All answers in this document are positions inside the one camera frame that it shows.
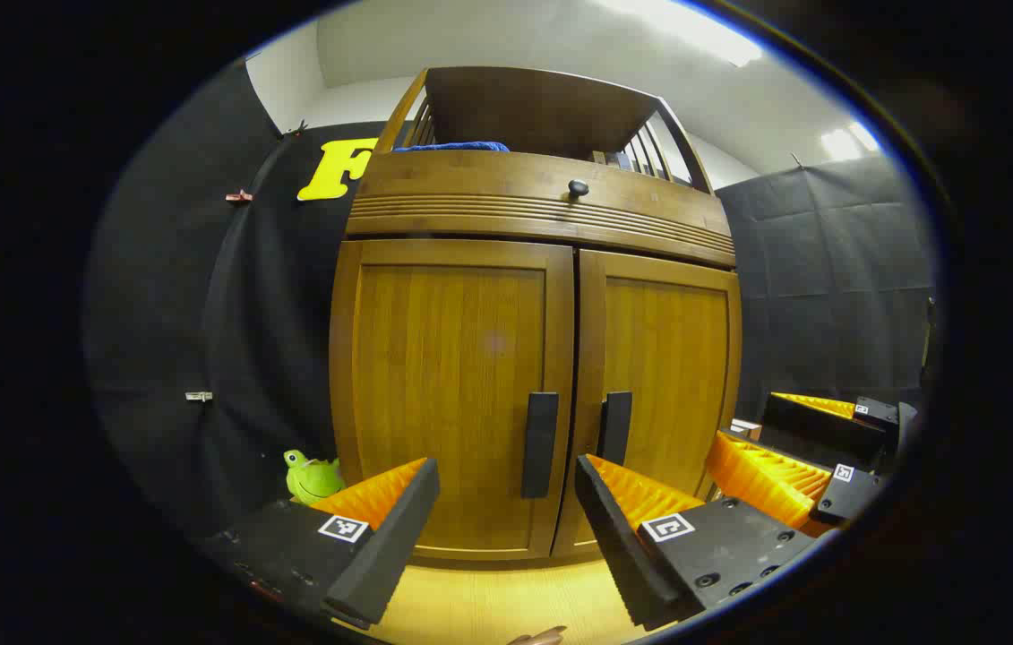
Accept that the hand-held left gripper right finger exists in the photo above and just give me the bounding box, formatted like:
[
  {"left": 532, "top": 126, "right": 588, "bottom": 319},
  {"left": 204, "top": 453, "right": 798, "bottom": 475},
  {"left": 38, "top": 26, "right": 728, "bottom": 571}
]
[{"left": 574, "top": 453, "right": 829, "bottom": 631}]

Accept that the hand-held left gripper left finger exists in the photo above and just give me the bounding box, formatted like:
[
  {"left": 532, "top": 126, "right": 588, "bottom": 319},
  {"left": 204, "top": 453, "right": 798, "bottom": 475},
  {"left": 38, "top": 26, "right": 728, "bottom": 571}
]
[{"left": 197, "top": 457, "right": 441, "bottom": 631}]

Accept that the black door handle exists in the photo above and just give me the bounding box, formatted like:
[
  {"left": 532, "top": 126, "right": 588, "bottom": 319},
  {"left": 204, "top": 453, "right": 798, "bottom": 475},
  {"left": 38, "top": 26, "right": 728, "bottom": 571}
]
[
  {"left": 521, "top": 392, "right": 560, "bottom": 499},
  {"left": 597, "top": 391, "right": 633, "bottom": 467}
]

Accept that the wooden shoe cabinet door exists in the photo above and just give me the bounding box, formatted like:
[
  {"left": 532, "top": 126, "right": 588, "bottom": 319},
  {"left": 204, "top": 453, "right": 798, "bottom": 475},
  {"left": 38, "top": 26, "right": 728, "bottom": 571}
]
[
  {"left": 330, "top": 238, "right": 575, "bottom": 562},
  {"left": 553, "top": 249, "right": 743, "bottom": 558}
]

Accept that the wooden double-door shoe cabinet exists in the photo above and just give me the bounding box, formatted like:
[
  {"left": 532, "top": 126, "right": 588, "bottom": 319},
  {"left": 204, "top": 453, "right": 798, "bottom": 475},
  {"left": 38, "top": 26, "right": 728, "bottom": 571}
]
[{"left": 330, "top": 66, "right": 743, "bottom": 565}]

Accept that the green frog toy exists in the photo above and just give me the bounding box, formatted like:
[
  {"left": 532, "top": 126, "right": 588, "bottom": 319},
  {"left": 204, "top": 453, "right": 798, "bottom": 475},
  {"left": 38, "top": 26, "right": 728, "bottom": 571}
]
[{"left": 283, "top": 449, "right": 347, "bottom": 508}]

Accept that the dark grey hanging cloth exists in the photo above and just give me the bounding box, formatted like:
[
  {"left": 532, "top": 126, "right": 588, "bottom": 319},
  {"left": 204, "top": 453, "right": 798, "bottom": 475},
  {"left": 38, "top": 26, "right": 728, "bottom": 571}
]
[
  {"left": 715, "top": 155, "right": 939, "bottom": 424},
  {"left": 85, "top": 61, "right": 285, "bottom": 538}
]

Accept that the black backdrop cloth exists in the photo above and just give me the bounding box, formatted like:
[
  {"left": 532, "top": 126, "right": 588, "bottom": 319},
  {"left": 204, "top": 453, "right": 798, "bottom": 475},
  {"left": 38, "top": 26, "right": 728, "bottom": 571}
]
[{"left": 202, "top": 121, "right": 386, "bottom": 538}]

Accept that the ceiling light panel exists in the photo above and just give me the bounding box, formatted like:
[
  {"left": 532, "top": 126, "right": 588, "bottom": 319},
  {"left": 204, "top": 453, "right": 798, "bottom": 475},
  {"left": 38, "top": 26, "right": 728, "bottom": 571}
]
[{"left": 820, "top": 121, "right": 881, "bottom": 163}]

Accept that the blue cloth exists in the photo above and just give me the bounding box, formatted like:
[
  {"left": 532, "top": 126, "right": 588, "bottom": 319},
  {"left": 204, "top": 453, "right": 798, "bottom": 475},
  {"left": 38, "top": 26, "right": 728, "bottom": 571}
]
[{"left": 392, "top": 140, "right": 511, "bottom": 154}]

